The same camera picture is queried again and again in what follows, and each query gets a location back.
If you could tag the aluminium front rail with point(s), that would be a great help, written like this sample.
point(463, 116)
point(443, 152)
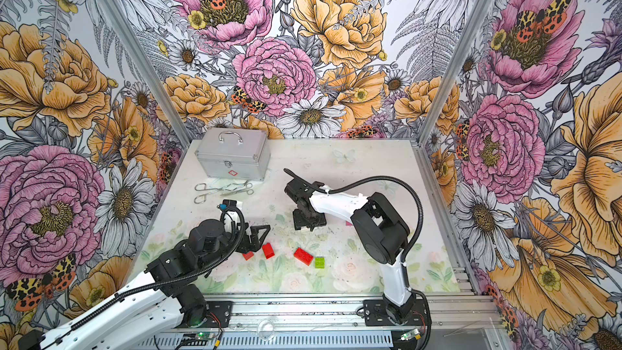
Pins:
point(333, 311)

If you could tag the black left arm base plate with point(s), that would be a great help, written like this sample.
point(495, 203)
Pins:
point(217, 314)

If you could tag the aluminium frame post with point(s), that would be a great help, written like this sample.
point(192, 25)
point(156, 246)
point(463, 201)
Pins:
point(472, 25)
point(122, 25)

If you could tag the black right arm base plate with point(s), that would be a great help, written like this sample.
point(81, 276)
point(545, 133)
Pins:
point(383, 313)

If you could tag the small red lego brick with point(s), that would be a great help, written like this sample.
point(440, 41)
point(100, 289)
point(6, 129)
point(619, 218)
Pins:
point(248, 256)

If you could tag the steel surgical scissors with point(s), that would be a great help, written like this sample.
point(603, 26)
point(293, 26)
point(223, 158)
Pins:
point(234, 186)

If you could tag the aluminium frame post right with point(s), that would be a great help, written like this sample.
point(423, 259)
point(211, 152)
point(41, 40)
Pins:
point(472, 25)

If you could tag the long red lego brick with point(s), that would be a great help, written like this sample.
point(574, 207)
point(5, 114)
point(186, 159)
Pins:
point(303, 256)

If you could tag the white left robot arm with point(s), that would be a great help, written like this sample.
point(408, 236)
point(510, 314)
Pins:
point(161, 297)

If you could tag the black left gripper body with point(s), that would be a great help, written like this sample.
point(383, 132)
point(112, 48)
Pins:
point(227, 242)

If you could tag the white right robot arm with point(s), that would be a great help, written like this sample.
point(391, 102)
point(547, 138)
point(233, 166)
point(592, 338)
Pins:
point(382, 231)

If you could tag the white vented cable duct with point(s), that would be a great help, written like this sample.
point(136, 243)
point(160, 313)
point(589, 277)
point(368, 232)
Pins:
point(283, 340)

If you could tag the red square lego brick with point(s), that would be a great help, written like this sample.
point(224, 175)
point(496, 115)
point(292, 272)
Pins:
point(268, 251)

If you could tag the silver metal case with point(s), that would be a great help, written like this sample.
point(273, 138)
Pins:
point(234, 153)

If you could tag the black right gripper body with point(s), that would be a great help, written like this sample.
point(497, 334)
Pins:
point(310, 219)

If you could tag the aluminium frame post left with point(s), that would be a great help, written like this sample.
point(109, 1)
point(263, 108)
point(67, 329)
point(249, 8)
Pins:
point(122, 25)

